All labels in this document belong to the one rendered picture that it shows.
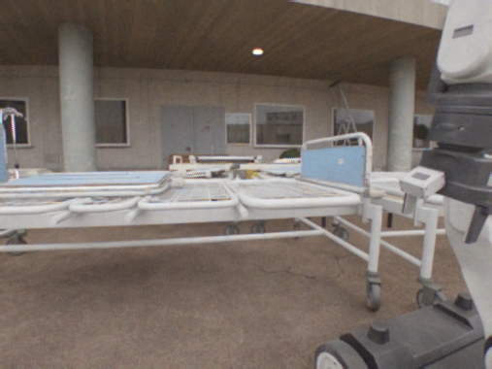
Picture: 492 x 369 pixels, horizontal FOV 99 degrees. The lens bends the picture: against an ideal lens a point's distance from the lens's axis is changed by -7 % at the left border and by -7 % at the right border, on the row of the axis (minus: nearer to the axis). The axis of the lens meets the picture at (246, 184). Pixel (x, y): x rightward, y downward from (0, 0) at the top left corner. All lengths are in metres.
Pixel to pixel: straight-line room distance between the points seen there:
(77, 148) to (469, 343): 5.55
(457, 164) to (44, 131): 8.40
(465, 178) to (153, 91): 7.35
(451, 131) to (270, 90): 7.39
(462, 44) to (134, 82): 7.52
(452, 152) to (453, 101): 0.07
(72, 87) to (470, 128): 5.63
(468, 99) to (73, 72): 5.69
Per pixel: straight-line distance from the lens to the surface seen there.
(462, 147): 0.44
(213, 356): 0.93
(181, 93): 7.38
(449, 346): 0.84
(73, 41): 5.95
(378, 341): 0.71
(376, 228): 1.12
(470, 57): 0.42
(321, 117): 8.23
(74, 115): 5.56
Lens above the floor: 0.65
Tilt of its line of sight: 6 degrees down
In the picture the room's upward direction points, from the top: straight up
